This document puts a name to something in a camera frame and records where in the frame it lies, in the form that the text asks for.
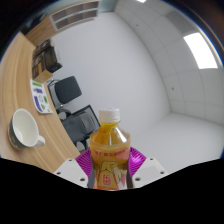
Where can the black solid-back office chair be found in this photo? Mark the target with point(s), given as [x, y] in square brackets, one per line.
[67, 89]

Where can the brown cardboard box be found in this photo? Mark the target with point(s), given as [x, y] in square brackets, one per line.
[43, 76]

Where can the black mesh-back office chair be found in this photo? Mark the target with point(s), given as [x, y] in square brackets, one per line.
[80, 126]

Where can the black gift box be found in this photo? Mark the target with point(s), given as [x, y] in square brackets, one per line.
[46, 60]

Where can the large rectangular ceiling light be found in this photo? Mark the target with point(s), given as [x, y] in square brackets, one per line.
[200, 50]

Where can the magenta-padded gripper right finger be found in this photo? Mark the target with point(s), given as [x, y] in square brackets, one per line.
[150, 170]

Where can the white printed leaflet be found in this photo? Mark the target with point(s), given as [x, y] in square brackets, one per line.
[40, 96]

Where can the ceiling air vent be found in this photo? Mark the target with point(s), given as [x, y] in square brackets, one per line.
[181, 21]

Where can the small rectangular ceiling light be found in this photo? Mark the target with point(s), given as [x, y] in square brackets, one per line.
[141, 1]

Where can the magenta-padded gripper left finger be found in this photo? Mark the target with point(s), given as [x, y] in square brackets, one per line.
[70, 170]

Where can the wooden shelf unit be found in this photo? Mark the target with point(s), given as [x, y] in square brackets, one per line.
[66, 18]

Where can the green white-lined mug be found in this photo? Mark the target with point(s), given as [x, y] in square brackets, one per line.
[25, 128]

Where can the yellow tea drink bottle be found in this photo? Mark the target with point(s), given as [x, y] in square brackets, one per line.
[109, 150]

